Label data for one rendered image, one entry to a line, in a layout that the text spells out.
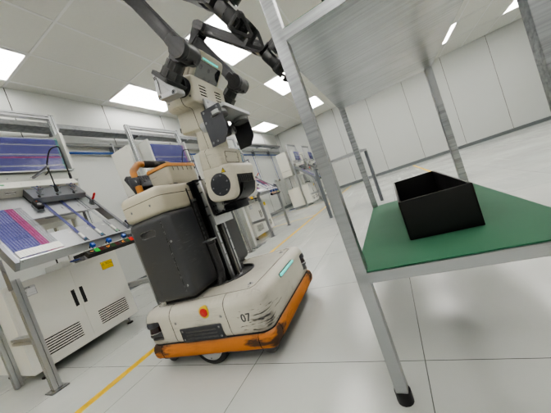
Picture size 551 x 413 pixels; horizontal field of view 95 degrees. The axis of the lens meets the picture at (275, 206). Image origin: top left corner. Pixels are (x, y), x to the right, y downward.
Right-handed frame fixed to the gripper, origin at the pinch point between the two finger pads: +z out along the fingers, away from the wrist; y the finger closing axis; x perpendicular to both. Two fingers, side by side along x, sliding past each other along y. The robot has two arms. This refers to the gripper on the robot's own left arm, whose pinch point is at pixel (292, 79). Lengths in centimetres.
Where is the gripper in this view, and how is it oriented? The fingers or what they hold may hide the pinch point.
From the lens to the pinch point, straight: 142.7
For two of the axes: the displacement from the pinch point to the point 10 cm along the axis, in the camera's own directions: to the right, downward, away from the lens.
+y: 3.5, -1.5, 9.3
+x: -6.4, 6.8, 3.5
